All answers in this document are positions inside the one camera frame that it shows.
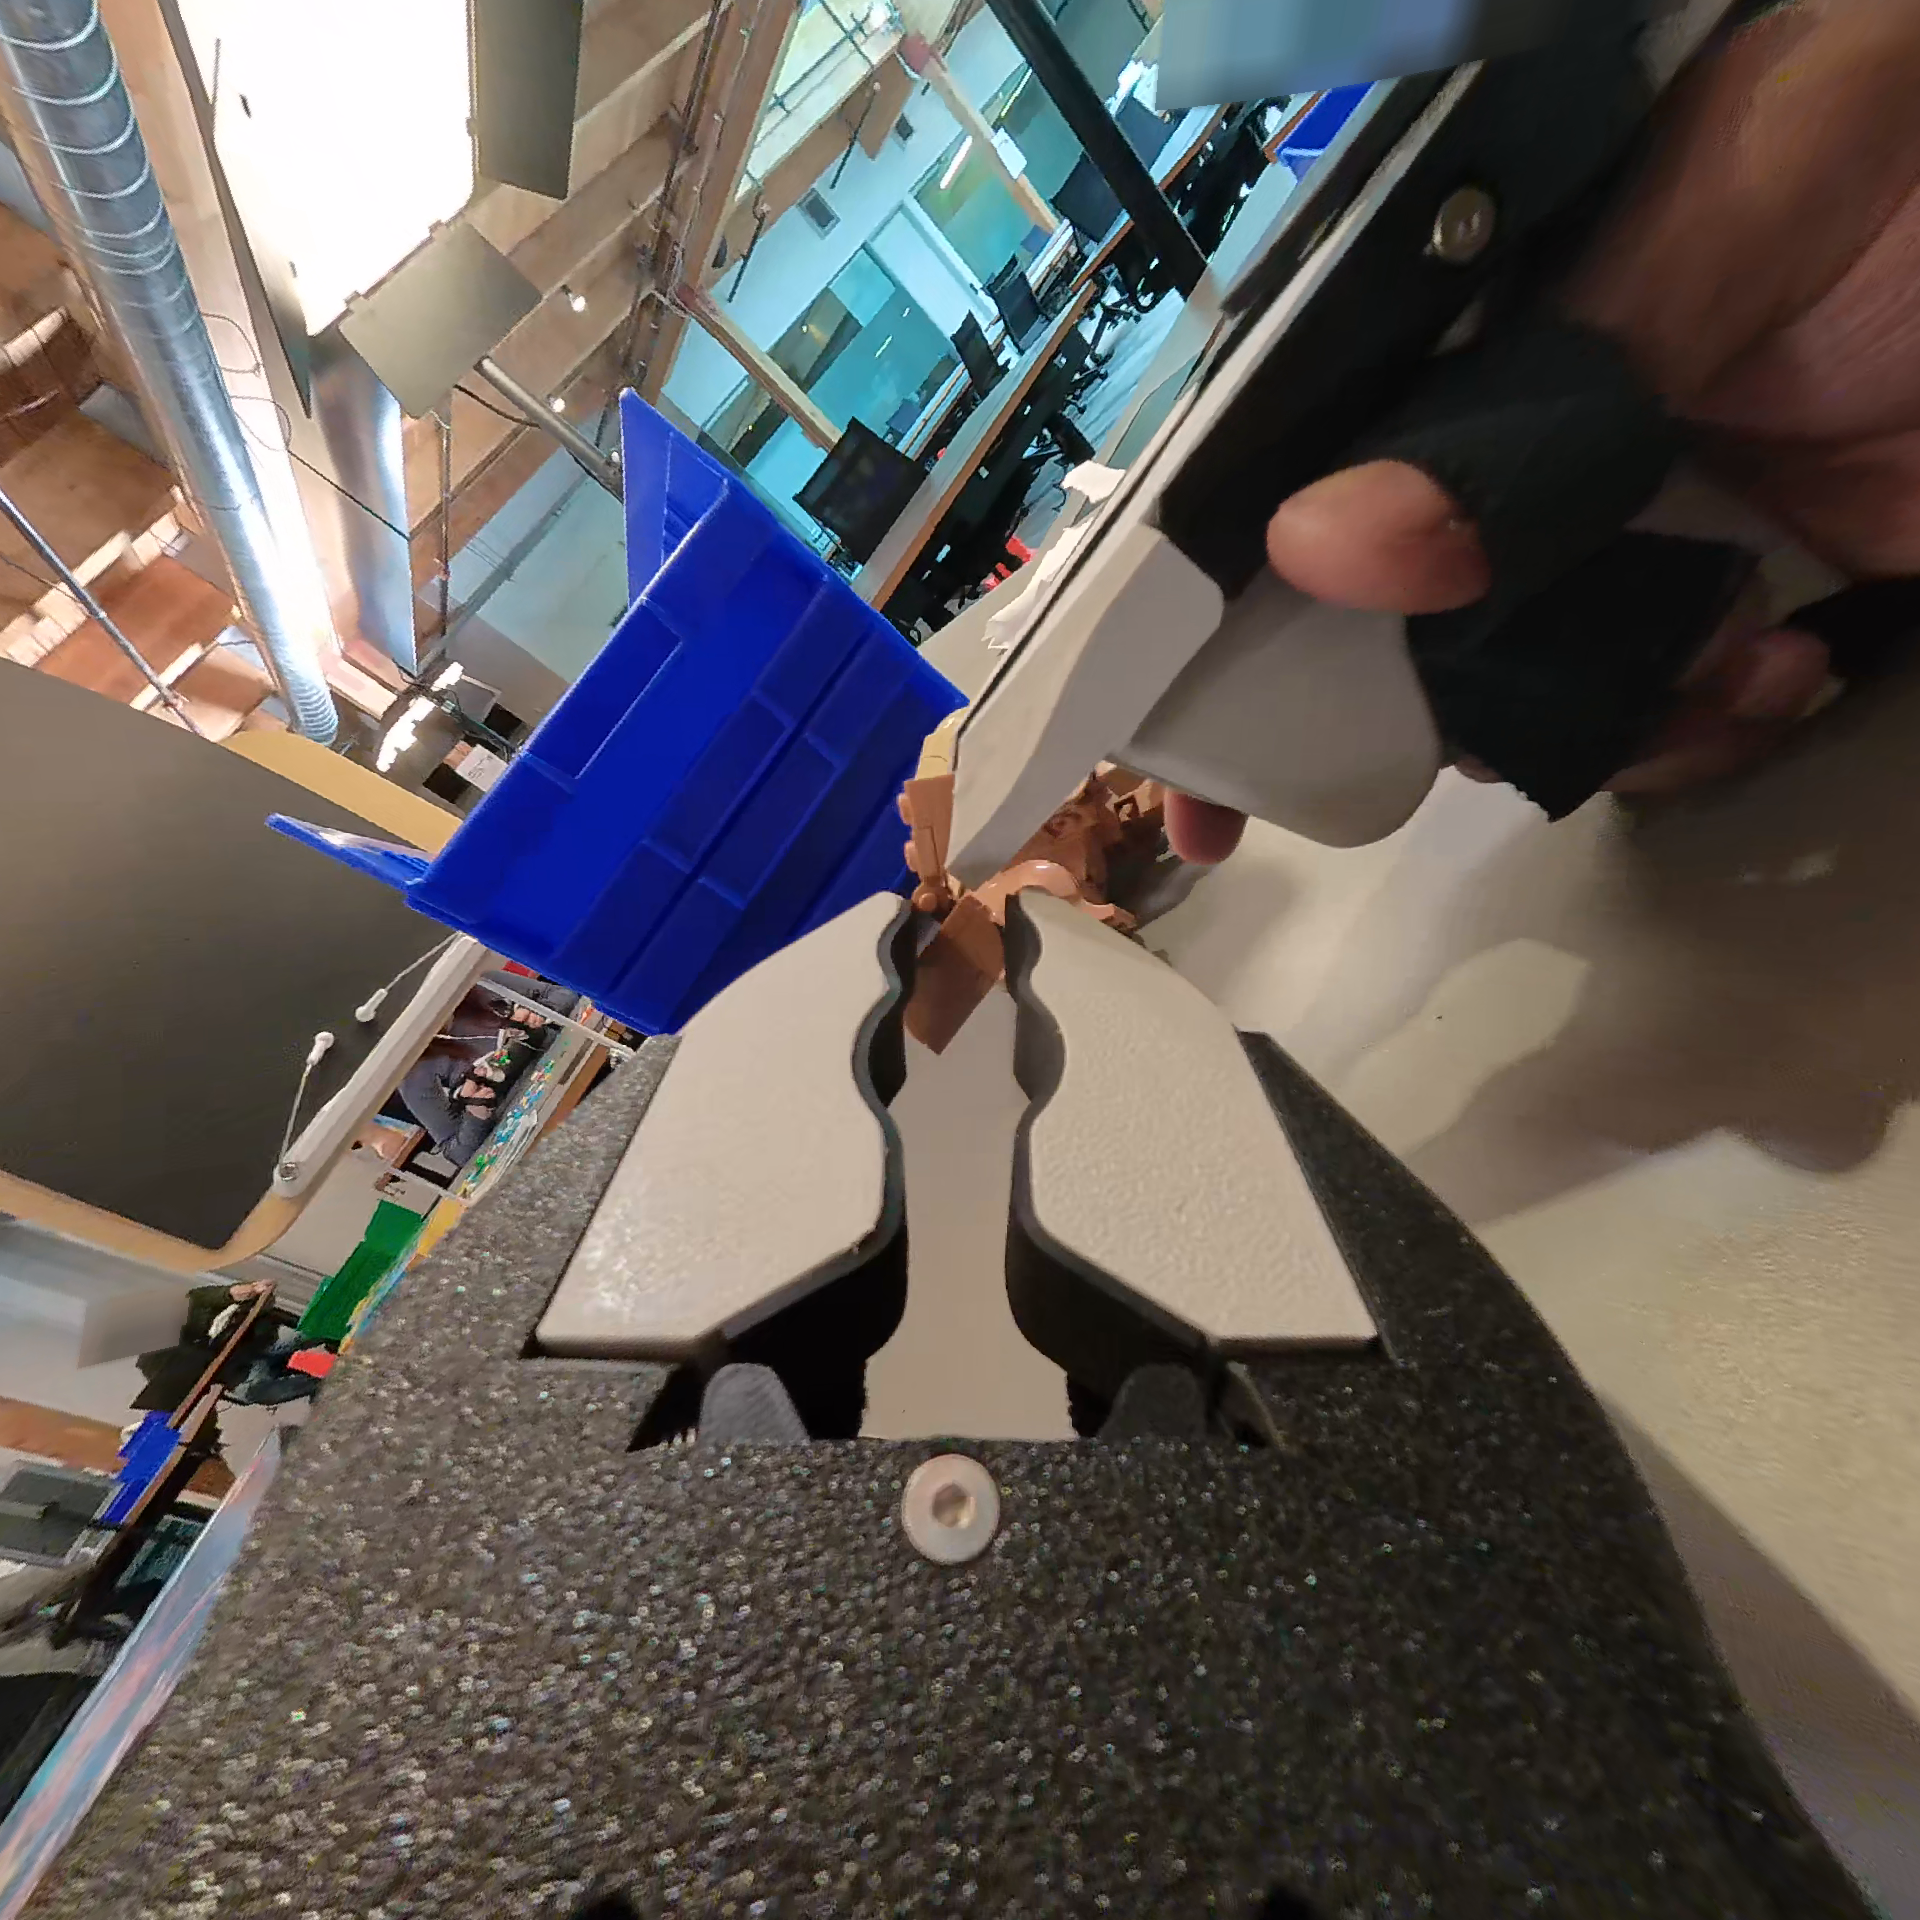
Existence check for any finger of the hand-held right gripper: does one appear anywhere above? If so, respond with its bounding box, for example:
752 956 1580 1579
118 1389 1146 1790
910 511 1232 887
1115 572 1462 853

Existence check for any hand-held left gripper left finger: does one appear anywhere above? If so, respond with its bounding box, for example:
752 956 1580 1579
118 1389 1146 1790
533 890 910 1367

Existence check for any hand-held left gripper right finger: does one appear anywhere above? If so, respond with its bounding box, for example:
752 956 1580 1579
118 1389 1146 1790
1002 885 1384 1363

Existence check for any brown round brick piece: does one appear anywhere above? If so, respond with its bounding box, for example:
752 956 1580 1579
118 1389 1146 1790
894 765 1167 1052

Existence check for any grey desk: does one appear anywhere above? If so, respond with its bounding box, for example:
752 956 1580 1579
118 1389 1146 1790
872 451 1920 1920

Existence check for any person's right hand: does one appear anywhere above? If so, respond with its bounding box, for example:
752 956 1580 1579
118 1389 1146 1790
1267 0 1920 795

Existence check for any white metal stand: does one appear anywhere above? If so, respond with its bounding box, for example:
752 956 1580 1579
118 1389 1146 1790
273 937 488 1200

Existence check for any black board with wooden edge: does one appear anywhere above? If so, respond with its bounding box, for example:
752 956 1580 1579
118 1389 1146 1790
0 663 475 1261

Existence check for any studio light panel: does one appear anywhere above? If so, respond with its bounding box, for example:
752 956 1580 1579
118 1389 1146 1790
175 0 589 423

